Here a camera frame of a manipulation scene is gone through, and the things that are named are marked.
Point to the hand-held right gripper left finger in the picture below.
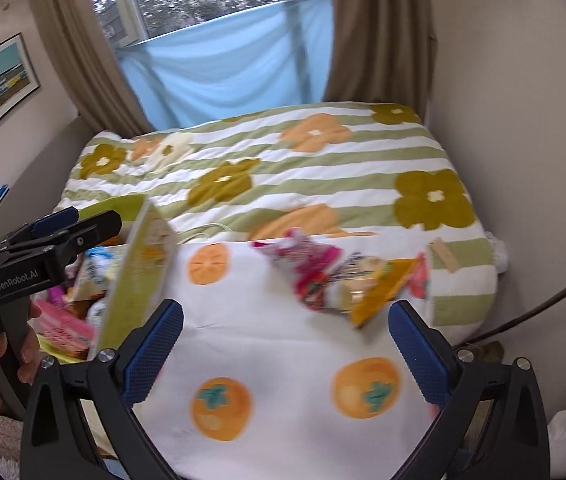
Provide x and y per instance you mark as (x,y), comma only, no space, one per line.
(155,355)

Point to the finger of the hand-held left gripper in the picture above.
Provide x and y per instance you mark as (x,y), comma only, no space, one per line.
(98,225)
(55,220)

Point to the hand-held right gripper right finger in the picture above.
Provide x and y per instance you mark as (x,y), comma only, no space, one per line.
(420,355)

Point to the green cardboard snack box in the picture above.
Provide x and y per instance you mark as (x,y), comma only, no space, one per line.
(133,285)

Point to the light pink snack packet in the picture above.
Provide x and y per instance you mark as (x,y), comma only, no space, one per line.
(63,330)

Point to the orange yellow snack packet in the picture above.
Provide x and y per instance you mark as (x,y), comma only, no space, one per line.
(383,287)

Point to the grey headboard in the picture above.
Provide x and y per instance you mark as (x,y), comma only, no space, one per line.
(38,170)

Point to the small blue object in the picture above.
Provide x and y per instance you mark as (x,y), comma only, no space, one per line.
(0,192)

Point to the brown bundle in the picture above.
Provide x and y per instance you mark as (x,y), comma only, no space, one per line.
(485,351)

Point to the brown paper tag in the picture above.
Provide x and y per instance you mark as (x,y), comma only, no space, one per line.
(441,255)

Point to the white persimmon print cloth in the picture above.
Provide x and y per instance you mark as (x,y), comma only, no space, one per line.
(273,350)

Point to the white crumpled cloth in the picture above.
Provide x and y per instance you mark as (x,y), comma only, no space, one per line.
(498,255)

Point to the brown curtain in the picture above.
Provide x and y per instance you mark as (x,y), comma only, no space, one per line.
(93,35)
(378,35)

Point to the light blue window cloth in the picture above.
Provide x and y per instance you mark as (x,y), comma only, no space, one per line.
(223,70)

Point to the striped floral blanket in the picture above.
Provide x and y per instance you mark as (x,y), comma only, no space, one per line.
(313,180)

